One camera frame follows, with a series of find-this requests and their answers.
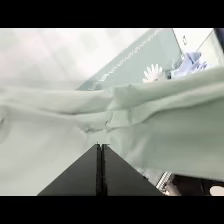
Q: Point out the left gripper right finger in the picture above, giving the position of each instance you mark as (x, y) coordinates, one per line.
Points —
(123, 176)

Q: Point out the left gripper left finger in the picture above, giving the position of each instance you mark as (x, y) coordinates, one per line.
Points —
(78, 176)

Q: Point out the pale green shirt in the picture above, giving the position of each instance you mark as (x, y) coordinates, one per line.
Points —
(160, 133)

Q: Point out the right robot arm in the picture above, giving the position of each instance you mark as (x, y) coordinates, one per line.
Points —
(200, 186)

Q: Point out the pale blue garment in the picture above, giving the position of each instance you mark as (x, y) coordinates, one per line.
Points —
(190, 65)

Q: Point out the silver frame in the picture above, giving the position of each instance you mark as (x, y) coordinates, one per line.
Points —
(164, 182)

